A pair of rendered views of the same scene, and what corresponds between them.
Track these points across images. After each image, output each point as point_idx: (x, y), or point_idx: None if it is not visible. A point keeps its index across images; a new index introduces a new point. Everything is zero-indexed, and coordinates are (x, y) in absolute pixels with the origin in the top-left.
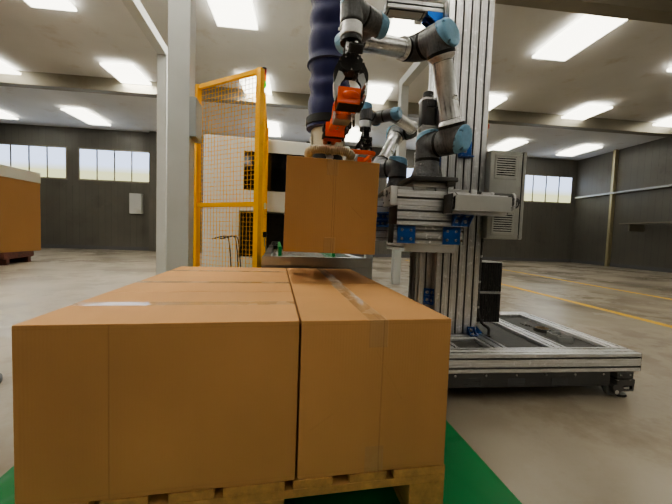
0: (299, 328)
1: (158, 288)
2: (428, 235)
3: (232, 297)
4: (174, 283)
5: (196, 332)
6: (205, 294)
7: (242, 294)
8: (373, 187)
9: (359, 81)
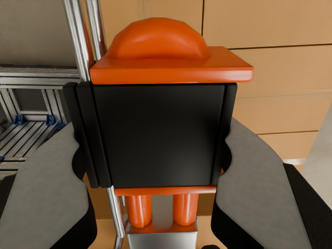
0: None
1: (319, 59)
2: (18, 164)
3: (259, 14)
4: (304, 87)
5: None
6: (281, 29)
7: (249, 30)
8: (87, 179)
9: (76, 185)
